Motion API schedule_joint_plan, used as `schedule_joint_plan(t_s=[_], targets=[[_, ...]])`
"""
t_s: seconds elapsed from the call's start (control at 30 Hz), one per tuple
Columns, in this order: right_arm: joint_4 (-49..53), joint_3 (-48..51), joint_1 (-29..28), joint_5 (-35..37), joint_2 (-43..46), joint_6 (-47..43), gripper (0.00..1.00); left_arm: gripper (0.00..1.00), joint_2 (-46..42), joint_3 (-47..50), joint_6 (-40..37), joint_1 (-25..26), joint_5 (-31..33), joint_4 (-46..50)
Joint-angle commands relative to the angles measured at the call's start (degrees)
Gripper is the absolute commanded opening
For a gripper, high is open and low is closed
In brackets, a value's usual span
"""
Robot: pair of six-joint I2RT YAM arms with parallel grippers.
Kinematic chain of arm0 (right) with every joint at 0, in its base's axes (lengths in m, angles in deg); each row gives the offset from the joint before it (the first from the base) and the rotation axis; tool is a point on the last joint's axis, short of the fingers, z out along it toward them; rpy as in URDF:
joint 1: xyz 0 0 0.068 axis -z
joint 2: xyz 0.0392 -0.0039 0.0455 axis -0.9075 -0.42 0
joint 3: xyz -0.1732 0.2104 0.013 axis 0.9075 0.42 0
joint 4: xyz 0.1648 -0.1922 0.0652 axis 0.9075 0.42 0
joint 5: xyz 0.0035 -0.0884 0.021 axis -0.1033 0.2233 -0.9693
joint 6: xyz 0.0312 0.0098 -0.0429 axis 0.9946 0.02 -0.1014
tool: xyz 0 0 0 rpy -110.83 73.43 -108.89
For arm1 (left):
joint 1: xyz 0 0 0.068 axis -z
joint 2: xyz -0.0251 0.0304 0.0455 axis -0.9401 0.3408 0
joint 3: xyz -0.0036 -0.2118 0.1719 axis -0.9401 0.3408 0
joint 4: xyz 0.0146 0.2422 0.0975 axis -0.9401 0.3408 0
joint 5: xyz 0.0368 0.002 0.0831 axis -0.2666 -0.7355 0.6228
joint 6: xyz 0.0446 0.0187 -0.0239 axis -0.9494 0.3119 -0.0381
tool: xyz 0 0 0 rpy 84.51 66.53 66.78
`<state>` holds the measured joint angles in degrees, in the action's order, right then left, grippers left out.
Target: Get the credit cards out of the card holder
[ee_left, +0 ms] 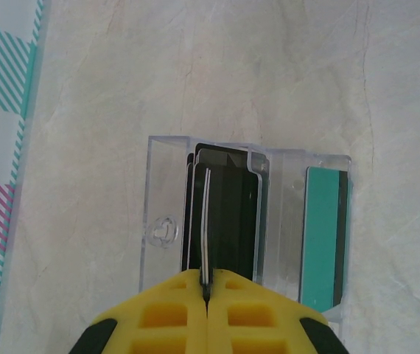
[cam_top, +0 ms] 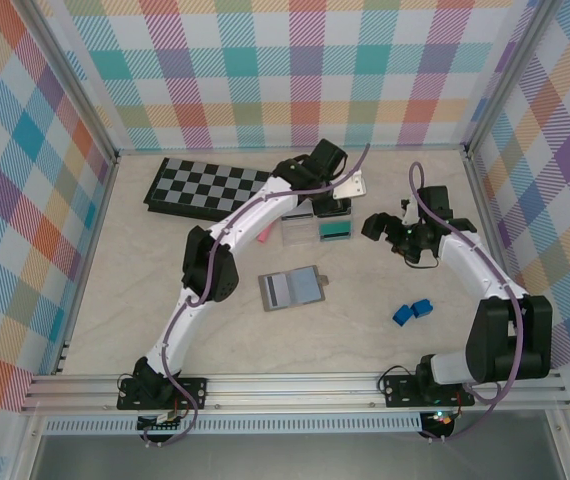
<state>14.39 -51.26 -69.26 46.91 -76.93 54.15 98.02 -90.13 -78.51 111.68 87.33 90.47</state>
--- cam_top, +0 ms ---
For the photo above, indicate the glossy black card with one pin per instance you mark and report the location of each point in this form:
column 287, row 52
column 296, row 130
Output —
column 332, row 210

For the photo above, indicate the white card with black stripe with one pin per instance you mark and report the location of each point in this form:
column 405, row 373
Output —
column 297, row 216

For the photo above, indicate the teal card with black stripe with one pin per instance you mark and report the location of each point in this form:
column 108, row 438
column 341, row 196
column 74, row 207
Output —
column 335, row 236

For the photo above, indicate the beige card holder with sleeves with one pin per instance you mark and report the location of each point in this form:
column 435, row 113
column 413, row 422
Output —
column 305, row 287

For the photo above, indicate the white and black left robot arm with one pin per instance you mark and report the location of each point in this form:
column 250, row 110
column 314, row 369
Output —
column 255, row 210

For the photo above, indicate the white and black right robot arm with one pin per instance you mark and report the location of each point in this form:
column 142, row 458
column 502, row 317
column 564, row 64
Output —
column 480, row 270

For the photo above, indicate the blue plastic block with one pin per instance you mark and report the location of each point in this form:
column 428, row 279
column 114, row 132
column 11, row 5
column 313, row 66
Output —
column 402, row 316
column 423, row 308

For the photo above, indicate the clear plastic organizer box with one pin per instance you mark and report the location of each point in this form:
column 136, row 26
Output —
column 299, row 235

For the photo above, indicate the pink marker pen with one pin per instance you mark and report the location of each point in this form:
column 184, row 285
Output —
column 263, row 236

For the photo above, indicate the black and grey chessboard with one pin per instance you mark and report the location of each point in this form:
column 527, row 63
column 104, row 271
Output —
column 190, row 185

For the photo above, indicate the small circuit board with lights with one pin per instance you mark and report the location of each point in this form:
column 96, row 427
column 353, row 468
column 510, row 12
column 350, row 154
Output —
column 440, row 417

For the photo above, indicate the aluminium frame post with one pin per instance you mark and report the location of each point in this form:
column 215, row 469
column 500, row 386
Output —
column 507, row 75
column 76, row 82

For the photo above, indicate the aluminium mounting rail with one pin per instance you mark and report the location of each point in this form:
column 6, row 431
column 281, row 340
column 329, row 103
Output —
column 290, row 387

